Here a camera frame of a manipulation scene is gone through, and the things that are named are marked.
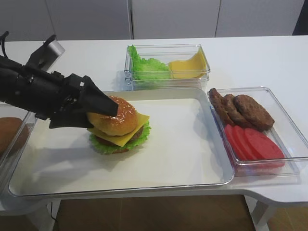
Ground red tomato slice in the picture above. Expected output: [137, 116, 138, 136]
[232, 126, 257, 160]
[224, 124, 247, 161]
[244, 128, 284, 159]

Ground black cable loop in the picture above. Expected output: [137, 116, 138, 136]
[0, 31, 10, 60]

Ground red tomato slice left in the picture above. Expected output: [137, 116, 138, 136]
[224, 124, 247, 161]

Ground clear box of buns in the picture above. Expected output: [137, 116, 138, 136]
[0, 103, 37, 193]

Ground yellow cheese slices in box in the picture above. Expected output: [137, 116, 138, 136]
[168, 50, 207, 79]

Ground yellow cheese slice on burger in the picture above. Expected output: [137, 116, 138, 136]
[87, 113, 150, 147]

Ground clear box patties tomatoes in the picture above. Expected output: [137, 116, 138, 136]
[209, 87, 308, 177]

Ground brown patty middle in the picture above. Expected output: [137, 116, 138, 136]
[223, 94, 255, 128]

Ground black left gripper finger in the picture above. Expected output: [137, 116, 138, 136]
[80, 77, 118, 116]

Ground clear box lettuce cheese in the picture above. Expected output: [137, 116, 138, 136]
[124, 44, 210, 90]

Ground silver metal tray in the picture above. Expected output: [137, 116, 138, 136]
[9, 88, 234, 197]

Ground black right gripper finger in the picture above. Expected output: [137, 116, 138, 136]
[49, 109, 94, 129]

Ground white paper liner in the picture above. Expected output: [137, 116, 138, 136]
[29, 99, 215, 191]

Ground green lettuce on burger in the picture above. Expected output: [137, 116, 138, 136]
[90, 121, 151, 155]

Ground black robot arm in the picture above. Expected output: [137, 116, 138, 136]
[0, 56, 118, 128]

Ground brown patty on burger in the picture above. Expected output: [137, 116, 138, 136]
[128, 126, 144, 142]

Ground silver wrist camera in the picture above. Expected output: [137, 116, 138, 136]
[26, 35, 65, 71]

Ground bottom bun of burger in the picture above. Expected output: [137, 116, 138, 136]
[112, 148, 129, 154]

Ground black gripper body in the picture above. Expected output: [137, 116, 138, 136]
[14, 68, 93, 120]

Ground smooth orange bun bottom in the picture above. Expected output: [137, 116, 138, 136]
[0, 117, 29, 156]

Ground sesame bun top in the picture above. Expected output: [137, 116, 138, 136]
[87, 96, 138, 136]

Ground brown patty left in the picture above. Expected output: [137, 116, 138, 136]
[208, 88, 235, 126]

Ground green lettuce leaf in box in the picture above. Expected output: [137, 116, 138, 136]
[128, 45, 170, 80]

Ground red tomato slice right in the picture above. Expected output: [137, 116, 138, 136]
[244, 128, 284, 159]

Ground red tomato slice middle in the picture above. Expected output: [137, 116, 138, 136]
[232, 126, 257, 160]

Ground brown patty right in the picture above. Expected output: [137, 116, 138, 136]
[233, 94, 275, 131]

